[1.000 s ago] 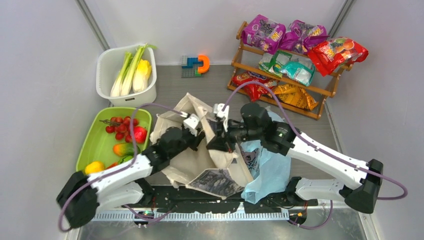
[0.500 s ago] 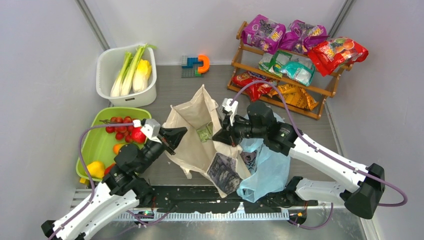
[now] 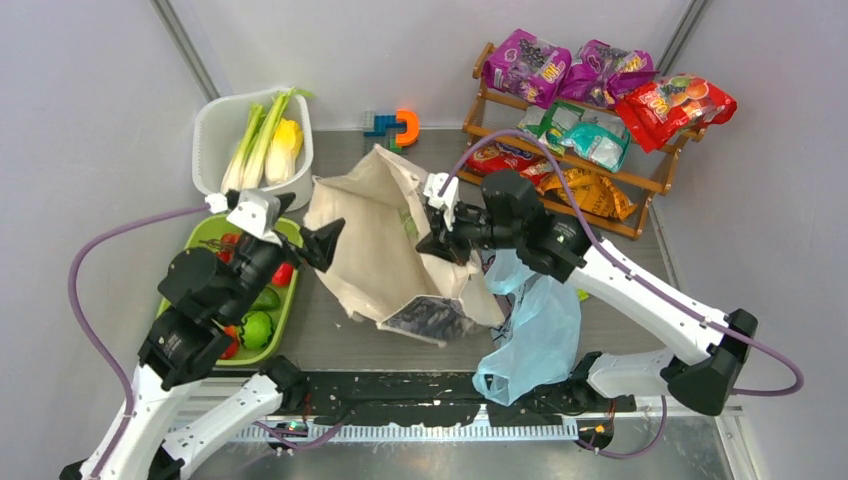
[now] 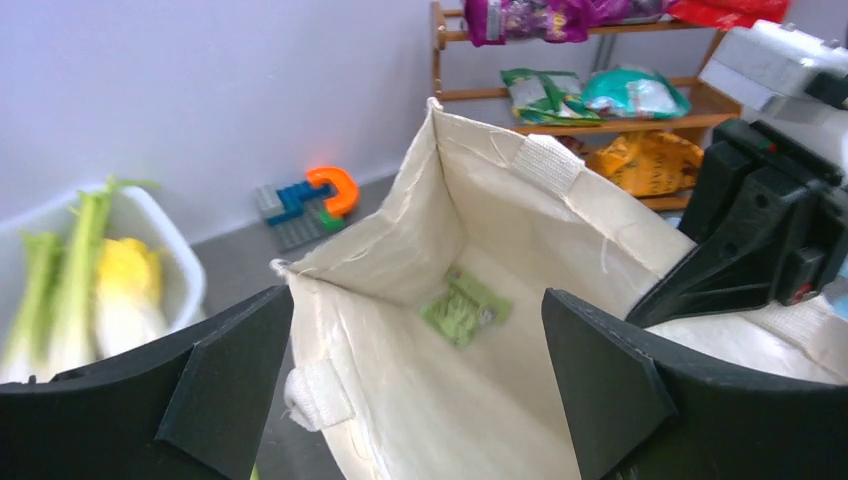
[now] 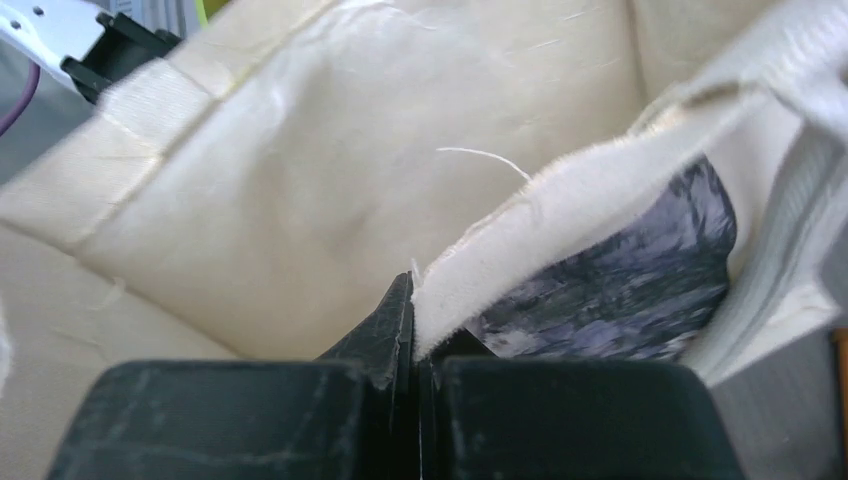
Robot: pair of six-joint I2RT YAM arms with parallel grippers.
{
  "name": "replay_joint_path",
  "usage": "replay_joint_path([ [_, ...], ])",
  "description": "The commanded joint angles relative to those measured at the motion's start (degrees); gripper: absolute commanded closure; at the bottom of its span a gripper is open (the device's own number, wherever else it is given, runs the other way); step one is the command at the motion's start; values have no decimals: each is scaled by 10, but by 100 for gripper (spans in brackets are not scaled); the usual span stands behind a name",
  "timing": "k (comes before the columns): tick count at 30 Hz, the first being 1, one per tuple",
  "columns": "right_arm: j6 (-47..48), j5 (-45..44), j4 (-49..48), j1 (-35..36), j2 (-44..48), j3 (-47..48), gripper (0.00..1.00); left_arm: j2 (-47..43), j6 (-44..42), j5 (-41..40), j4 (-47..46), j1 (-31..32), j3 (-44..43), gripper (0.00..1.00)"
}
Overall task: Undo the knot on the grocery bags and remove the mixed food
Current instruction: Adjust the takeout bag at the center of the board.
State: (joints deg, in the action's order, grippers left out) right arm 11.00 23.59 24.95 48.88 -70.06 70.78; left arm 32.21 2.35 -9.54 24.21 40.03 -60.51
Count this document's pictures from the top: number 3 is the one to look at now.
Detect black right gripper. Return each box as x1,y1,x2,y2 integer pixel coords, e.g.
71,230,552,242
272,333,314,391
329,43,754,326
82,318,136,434
417,196,522,267

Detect red fruit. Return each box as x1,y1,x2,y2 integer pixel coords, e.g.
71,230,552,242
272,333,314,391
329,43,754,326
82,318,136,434
271,262,295,288

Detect yellow napa cabbage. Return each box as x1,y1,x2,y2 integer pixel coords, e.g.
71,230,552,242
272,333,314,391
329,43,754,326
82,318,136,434
264,119,303,186

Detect green celery bunch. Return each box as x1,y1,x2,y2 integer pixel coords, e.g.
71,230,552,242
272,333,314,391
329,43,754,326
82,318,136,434
241,88,312,189

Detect orange potato chip bag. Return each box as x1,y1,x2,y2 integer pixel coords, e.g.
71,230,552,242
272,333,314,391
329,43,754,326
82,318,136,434
535,168,637,221

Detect canvas tote bag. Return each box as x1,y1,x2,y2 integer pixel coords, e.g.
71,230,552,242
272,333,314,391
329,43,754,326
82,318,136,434
303,145,505,346

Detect green custard apple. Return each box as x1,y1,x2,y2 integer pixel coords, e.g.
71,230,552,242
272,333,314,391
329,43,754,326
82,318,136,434
238,311,274,350

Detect blue plastic grocery bag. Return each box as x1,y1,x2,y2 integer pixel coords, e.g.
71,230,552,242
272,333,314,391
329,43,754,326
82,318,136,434
472,250,581,406

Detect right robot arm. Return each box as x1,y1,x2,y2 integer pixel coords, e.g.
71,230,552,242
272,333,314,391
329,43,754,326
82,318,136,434
416,170,759,416

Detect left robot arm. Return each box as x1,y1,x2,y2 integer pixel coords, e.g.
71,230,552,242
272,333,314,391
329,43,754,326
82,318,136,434
61,189,345,479

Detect red lychee bunch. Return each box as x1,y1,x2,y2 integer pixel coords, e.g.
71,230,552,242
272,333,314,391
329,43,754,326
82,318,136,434
199,233,242,264

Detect green orange mango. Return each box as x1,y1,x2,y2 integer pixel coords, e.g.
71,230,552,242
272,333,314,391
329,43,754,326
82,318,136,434
250,287,281,311

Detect green plastic tray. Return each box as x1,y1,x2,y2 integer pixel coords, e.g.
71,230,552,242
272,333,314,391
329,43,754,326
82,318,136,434
185,214,299,368

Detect green white snack bag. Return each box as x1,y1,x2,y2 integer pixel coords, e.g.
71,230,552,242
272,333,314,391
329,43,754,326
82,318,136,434
517,100,585,155

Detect teal snack bag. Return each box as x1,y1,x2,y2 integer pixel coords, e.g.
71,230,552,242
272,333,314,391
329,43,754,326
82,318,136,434
560,120,631,173

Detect wooden rack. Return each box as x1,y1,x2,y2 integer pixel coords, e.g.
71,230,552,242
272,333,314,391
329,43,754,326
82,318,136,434
454,41,709,241

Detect white plastic basket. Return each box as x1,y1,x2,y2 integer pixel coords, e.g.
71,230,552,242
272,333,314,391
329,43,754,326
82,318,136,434
191,86,314,212

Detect blue orange toy blocks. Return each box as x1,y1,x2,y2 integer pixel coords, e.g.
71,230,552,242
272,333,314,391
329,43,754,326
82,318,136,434
361,109,420,154

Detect red wax apple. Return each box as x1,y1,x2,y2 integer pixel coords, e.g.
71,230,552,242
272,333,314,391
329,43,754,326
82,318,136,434
219,326,240,360

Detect purple snack bag left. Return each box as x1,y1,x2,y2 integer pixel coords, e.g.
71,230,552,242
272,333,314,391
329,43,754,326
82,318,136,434
482,29,572,109

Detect purple snack bag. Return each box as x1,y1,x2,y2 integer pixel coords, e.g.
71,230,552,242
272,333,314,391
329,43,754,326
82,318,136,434
558,39,658,109
482,29,572,109

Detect purple snack bag right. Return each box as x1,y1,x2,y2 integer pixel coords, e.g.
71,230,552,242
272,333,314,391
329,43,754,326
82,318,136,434
558,39,658,109

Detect red fruit candy bag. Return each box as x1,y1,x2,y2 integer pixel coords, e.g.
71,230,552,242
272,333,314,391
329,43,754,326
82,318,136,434
614,73,737,153

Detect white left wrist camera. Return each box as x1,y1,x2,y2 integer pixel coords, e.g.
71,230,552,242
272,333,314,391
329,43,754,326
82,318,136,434
204,189,283,246

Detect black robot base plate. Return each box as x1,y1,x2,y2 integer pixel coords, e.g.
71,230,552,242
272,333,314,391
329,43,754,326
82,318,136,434
274,371,635,427

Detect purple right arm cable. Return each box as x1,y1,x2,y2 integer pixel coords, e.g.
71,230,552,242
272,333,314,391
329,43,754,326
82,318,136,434
437,129,806,399

